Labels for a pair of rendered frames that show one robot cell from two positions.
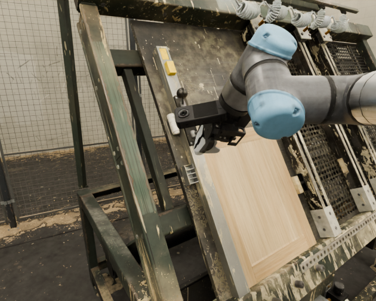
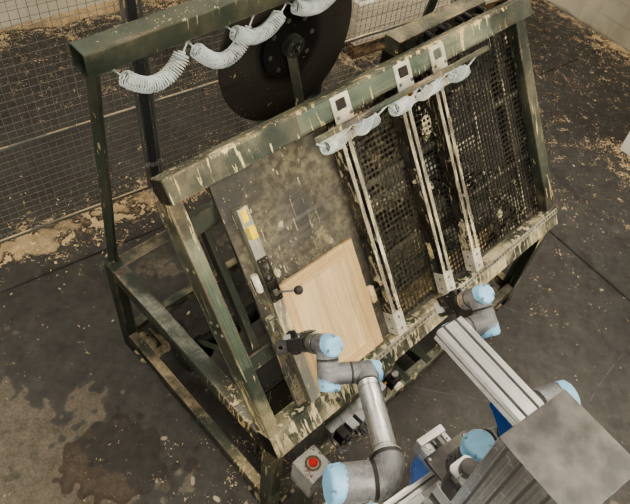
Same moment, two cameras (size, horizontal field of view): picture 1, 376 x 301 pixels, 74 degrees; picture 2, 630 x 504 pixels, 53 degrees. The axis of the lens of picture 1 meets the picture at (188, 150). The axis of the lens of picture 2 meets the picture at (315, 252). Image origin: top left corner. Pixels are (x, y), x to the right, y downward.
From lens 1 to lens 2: 1.95 m
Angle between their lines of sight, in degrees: 34
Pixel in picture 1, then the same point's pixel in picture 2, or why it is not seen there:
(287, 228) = (356, 337)
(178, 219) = (264, 355)
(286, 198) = (359, 310)
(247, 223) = not seen: hidden behind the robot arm
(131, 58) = (210, 220)
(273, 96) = (327, 385)
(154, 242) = (252, 386)
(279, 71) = (331, 369)
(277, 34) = (333, 347)
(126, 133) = (224, 315)
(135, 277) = (221, 382)
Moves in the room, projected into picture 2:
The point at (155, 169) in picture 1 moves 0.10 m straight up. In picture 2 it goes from (242, 319) to (242, 305)
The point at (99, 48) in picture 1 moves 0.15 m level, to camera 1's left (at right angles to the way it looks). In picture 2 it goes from (191, 246) to (149, 248)
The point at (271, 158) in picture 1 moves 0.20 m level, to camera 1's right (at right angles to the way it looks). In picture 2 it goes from (349, 276) to (392, 273)
